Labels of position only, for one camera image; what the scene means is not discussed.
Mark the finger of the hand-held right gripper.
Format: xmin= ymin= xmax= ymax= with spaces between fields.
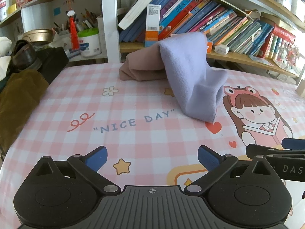
xmin=282 ymin=138 xmax=305 ymax=150
xmin=246 ymin=144 xmax=305 ymax=159

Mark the white cloth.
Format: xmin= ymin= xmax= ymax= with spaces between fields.
xmin=0 ymin=36 xmax=12 ymax=81

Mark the red boxed book set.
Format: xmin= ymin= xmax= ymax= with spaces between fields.
xmin=273 ymin=25 xmax=296 ymax=44

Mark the bunch of pens and pencils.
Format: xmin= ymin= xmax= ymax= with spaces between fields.
xmin=52 ymin=8 xmax=100 ymax=35

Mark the pink checked cartoon tablecloth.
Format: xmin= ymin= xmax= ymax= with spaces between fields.
xmin=0 ymin=63 xmax=305 ymax=229

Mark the tall white orange blue box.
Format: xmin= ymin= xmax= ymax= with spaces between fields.
xmin=145 ymin=4 xmax=161 ymax=48

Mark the red tassel ornament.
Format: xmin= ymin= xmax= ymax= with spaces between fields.
xmin=67 ymin=0 xmax=80 ymax=50

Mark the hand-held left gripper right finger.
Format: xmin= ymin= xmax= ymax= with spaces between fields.
xmin=183 ymin=145 xmax=274 ymax=195

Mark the gold round tin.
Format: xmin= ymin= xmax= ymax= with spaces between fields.
xmin=22 ymin=29 xmax=54 ymax=44

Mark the brown leather shoe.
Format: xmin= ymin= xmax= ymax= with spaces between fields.
xmin=12 ymin=39 xmax=43 ymax=71

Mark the purple and pink sweater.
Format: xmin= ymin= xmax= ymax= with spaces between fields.
xmin=119 ymin=32 xmax=229 ymax=123

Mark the brown corduroy cloth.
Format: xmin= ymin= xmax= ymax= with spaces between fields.
xmin=0 ymin=69 xmax=49 ymax=153

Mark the colourful bead tree ornament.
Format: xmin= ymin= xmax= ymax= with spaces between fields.
xmin=279 ymin=38 xmax=305 ymax=77

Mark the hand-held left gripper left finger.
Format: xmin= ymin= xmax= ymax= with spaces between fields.
xmin=31 ymin=145 xmax=121 ymax=195

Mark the white shelf post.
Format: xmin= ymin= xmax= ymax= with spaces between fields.
xmin=101 ymin=0 xmax=130 ymax=64

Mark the white tub green lid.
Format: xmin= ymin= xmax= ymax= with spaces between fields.
xmin=77 ymin=27 xmax=102 ymax=58

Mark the row of books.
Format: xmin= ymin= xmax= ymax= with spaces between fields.
xmin=119 ymin=0 xmax=296 ymax=60

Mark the thick white-paged book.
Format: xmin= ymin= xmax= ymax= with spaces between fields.
xmin=118 ymin=0 xmax=162 ymax=30

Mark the pale blue flat packet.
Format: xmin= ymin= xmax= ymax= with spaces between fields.
xmin=248 ymin=54 xmax=274 ymax=67

